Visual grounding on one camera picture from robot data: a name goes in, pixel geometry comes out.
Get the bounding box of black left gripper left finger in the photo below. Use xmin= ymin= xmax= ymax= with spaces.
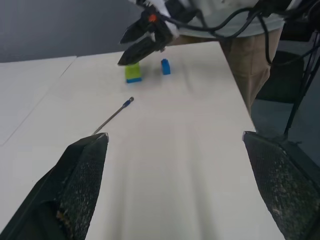
xmin=0 ymin=132 xmax=110 ymax=240

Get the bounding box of black chair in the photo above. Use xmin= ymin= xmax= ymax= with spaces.
xmin=256 ymin=49 xmax=320 ymax=105

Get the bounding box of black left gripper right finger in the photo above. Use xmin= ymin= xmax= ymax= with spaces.
xmin=241 ymin=130 xmax=320 ymax=240

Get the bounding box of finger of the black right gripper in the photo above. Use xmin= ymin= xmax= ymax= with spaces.
xmin=118 ymin=18 xmax=151 ymax=45
xmin=116 ymin=37 xmax=161 ymax=67

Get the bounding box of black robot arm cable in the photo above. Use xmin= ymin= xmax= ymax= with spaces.
xmin=159 ymin=6 xmax=320 ymax=39

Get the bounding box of green and blue toy block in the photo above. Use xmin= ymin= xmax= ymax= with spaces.
xmin=124 ymin=62 xmax=144 ymax=84

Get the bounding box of long metal screwdriver bit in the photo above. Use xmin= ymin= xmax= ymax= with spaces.
xmin=91 ymin=96 xmax=135 ymax=136

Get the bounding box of black stand leg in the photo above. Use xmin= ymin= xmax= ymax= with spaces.
xmin=283 ymin=32 xmax=320 ymax=141

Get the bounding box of small blue toy block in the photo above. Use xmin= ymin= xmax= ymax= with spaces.
xmin=160 ymin=58 xmax=172 ymax=76

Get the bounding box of person in khaki trousers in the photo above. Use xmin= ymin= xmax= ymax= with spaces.
xmin=165 ymin=0 xmax=286 ymax=121

